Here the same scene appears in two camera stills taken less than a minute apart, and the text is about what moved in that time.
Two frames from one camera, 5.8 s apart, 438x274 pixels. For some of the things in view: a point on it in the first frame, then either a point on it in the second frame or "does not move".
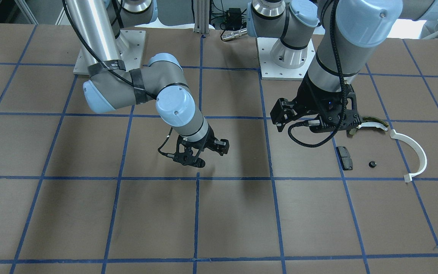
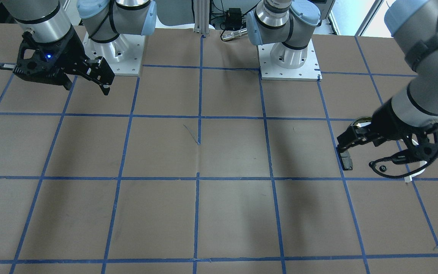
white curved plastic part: (408, 177) does not move
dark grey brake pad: (345, 158) does not move
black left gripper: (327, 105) to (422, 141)
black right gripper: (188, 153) to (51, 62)
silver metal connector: (228, 36) does not move
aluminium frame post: (201, 13) does not move
